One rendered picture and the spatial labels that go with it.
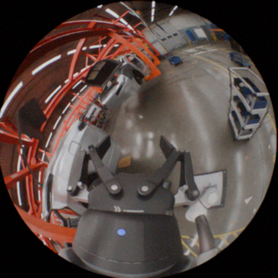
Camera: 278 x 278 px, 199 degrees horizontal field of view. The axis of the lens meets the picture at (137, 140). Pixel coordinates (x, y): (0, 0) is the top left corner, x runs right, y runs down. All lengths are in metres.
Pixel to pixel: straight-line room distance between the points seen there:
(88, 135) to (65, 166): 0.55
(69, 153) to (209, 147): 2.09
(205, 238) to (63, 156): 1.54
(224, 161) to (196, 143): 0.63
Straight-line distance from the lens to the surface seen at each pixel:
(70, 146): 1.18
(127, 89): 2.42
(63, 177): 1.25
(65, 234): 1.20
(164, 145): 0.18
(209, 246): 0.68
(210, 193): 0.82
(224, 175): 1.21
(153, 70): 3.23
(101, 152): 0.17
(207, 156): 1.50
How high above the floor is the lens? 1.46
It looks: 38 degrees down
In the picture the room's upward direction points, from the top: 60 degrees counter-clockwise
